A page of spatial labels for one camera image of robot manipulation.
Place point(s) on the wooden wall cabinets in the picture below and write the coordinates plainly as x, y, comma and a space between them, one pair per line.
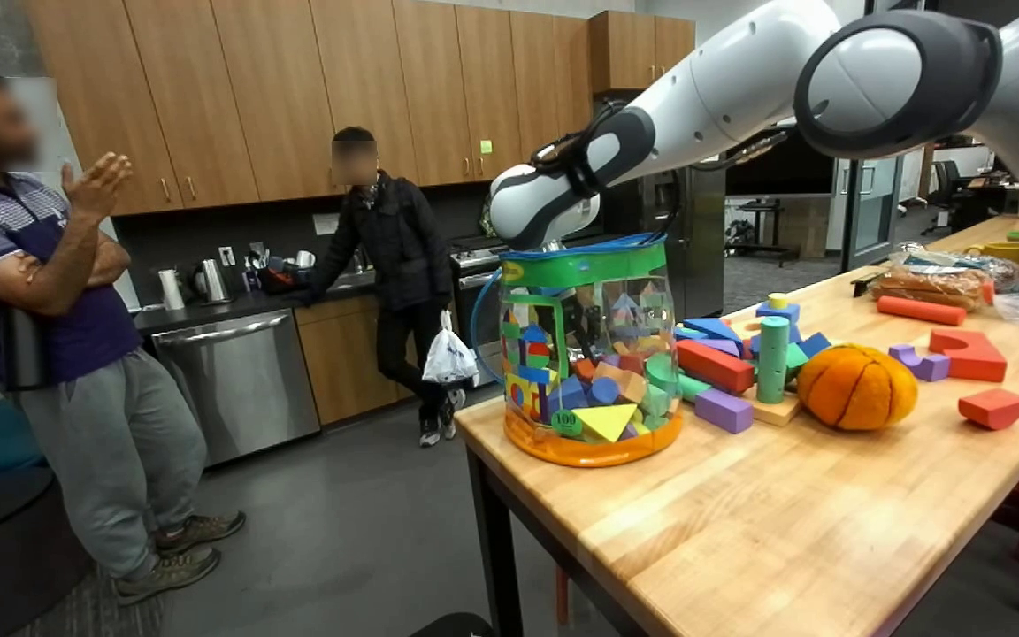
300, 82

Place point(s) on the black round ottoman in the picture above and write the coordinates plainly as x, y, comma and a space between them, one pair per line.
1, 555

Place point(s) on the red wedge foam block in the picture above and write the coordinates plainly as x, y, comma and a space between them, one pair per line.
993, 408

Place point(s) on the clear plastic snack package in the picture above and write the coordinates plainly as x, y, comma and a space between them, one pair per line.
929, 284

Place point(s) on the green cylinder foam block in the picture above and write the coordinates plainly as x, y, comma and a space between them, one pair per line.
774, 359

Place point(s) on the blue flat foam block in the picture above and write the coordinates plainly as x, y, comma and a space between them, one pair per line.
712, 333

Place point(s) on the orange plush basketball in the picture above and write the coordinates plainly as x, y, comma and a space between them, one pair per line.
857, 386

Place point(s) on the purple cuboid foam block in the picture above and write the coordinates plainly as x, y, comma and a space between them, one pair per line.
724, 411

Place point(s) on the small yellow cylinder block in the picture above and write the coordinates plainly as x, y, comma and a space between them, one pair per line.
778, 301

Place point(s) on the blue notched foam block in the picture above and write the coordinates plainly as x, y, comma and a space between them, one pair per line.
815, 342

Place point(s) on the clear toy bag green rim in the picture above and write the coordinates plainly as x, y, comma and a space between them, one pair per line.
584, 342

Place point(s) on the large red arch block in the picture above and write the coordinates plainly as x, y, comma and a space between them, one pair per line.
972, 356

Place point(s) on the wooden base cabinet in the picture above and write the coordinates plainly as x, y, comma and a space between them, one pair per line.
344, 359

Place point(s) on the purple stepped foam block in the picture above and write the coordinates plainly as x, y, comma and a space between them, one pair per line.
922, 364

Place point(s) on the long red cylinder block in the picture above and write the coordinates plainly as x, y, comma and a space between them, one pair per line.
922, 309

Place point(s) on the stainless steel dishwasher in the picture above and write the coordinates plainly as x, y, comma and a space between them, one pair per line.
244, 385

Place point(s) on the stainless steel oven range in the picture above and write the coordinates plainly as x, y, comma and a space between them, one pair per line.
468, 263

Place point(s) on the person in blue shirt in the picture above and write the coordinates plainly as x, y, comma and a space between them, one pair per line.
73, 356

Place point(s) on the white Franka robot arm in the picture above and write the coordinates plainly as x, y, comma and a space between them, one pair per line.
709, 95

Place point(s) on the person in black jacket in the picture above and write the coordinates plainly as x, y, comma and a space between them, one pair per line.
399, 248

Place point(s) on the flat yellow triangle block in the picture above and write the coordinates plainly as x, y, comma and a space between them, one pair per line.
606, 419

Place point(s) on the green cabinet sticker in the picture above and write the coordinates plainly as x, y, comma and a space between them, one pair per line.
487, 147

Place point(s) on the tan flat foam block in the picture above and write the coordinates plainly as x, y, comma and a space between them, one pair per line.
777, 411

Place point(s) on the red rectangular foam block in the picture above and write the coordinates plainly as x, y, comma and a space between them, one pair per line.
712, 368

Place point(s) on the white plastic shopping bag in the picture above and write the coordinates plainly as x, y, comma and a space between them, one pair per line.
452, 359

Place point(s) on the white counter cup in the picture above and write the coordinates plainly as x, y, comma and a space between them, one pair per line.
171, 287

